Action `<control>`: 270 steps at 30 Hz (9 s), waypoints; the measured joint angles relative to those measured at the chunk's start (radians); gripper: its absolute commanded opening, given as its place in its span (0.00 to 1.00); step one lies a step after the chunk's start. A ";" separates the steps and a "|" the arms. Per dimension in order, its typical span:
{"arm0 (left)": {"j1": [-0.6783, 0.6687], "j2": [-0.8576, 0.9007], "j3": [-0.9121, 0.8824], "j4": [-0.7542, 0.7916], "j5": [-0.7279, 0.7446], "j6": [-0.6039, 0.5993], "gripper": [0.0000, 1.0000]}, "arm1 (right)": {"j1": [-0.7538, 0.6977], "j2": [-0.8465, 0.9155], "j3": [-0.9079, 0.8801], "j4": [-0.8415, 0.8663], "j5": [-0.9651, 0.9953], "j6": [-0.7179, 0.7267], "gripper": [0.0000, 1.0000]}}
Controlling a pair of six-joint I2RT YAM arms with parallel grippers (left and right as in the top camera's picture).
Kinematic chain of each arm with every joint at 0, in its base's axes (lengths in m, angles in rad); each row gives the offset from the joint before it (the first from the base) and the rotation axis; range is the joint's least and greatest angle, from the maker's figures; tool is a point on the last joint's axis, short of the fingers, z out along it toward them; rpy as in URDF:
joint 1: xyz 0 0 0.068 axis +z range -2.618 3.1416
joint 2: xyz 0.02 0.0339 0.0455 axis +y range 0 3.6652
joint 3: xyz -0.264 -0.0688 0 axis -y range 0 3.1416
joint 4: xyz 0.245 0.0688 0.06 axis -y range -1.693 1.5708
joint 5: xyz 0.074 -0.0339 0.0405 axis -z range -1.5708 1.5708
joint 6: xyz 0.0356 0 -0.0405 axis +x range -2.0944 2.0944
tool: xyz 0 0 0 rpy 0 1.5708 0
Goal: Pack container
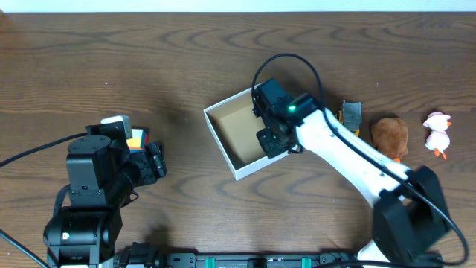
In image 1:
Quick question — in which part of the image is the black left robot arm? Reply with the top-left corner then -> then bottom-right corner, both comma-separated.
44,135 -> 167,267

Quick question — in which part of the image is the yellow grey toy truck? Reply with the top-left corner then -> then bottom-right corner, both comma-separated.
338,100 -> 362,136

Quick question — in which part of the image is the white cardboard box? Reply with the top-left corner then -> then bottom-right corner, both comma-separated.
203,89 -> 288,181

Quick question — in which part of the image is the pink duck figurine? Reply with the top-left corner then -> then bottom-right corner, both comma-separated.
422,112 -> 451,159

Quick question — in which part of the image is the multicoloured puzzle cube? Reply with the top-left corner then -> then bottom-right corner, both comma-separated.
126,129 -> 148,153

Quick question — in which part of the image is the black mounting rail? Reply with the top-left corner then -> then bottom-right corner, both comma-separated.
112,243 -> 356,268

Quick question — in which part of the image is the brown plush toy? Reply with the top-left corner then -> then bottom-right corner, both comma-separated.
370,118 -> 408,162

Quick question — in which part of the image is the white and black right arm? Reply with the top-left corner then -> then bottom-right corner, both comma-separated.
251,79 -> 450,266

